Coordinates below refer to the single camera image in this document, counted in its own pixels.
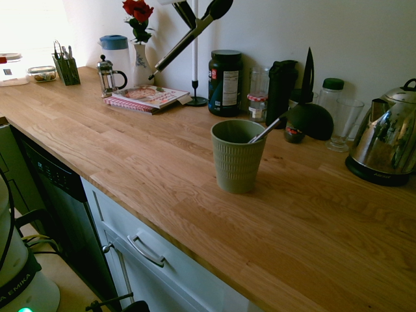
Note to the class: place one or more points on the dark green cutlery caddy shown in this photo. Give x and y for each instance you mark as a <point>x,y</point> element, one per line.
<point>67,72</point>

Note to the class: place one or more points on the small jar red checkered lid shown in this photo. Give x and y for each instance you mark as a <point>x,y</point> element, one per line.
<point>256,107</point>

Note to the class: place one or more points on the black steel kitchen tongs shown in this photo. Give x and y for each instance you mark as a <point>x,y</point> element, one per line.
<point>182,44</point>

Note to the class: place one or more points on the red rose flower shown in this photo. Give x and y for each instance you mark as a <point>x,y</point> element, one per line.
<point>139,13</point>

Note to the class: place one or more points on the glass food container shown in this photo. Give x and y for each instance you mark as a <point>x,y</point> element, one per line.
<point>41,74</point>

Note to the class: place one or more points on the glass French press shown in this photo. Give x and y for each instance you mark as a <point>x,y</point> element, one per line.
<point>109,79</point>

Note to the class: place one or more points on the stainless steel electric kettle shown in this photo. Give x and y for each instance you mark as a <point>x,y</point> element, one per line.
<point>386,136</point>

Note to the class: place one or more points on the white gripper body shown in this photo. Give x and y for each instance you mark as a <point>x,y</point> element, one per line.
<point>169,1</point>

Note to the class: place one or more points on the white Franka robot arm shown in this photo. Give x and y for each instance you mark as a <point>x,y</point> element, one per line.
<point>19,269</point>

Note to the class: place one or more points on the metal cutlery piece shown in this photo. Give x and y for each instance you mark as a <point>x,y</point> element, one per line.
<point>69,52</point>

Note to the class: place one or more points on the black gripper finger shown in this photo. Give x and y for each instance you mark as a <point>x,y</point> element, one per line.
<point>189,6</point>
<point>180,13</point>

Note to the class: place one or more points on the black shaker bottle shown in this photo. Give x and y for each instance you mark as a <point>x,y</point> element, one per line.
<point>280,91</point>

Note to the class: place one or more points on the jar with black lid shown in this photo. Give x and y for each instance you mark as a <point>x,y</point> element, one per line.
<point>297,96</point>

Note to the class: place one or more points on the clear pitcher blue lid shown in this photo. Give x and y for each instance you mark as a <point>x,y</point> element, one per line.
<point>117,52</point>

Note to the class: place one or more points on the green ribbed utensil holder cup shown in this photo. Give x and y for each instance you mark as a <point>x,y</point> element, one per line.
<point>235,159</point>

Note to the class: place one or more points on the black pointed utensil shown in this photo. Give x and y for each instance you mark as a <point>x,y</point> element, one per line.
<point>309,78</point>

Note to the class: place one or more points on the white floral vase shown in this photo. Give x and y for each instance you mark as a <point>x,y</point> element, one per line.
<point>141,70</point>

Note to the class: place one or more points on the silver cabinet knob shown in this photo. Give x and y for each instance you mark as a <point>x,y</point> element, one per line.
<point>106,248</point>

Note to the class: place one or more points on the black candle holder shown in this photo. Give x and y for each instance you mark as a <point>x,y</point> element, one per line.
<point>197,99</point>

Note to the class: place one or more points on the pizza cover cookbook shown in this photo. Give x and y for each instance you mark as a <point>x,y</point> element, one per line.
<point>151,95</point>

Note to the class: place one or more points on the footed drinking glass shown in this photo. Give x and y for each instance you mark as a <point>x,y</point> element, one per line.
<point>346,123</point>

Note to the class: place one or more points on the black clamp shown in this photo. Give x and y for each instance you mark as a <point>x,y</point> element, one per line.
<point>110,302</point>

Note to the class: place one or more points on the black kettle base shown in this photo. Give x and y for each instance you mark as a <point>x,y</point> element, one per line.
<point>373,175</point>

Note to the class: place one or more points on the black dishwasher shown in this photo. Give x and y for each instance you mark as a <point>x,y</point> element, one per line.
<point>61,201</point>

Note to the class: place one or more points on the tall clear glass jar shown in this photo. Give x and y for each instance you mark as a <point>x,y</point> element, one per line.
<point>259,80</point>

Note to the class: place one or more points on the white kitchen cabinet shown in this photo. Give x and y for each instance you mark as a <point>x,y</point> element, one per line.
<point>169,276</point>

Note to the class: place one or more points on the black protein powder tub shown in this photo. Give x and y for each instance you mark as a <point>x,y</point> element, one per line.
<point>225,84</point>

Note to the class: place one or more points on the small dark jar red label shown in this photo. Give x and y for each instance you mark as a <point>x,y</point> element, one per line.
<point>294,134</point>

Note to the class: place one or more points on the white container red clip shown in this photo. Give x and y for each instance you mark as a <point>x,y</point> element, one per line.
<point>11,70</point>

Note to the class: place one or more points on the clear bottle green lid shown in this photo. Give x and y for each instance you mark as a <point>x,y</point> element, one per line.
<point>330,96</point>

